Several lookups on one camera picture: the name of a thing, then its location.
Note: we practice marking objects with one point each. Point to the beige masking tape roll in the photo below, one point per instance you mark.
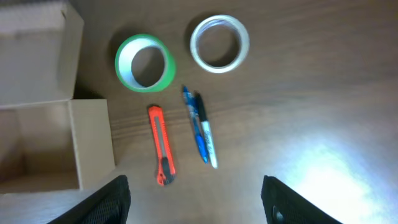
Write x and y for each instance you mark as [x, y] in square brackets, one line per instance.
[219, 44]

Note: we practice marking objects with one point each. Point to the green tape roll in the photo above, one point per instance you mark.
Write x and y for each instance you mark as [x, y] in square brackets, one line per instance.
[144, 64]

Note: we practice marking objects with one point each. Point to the cardboard box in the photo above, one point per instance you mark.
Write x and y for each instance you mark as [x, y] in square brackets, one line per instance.
[49, 140]

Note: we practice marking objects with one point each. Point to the blue pen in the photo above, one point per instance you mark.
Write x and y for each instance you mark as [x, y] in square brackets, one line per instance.
[190, 103]

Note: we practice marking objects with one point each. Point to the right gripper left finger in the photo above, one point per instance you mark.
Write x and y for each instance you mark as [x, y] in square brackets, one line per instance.
[109, 204]

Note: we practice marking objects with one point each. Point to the orange utility knife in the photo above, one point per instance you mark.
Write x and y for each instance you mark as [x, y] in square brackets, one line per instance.
[166, 171]

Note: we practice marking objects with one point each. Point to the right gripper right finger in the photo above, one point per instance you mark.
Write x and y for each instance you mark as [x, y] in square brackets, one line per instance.
[283, 205]

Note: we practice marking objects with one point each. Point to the black white marker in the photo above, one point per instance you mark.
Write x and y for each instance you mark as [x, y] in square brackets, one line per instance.
[206, 129]

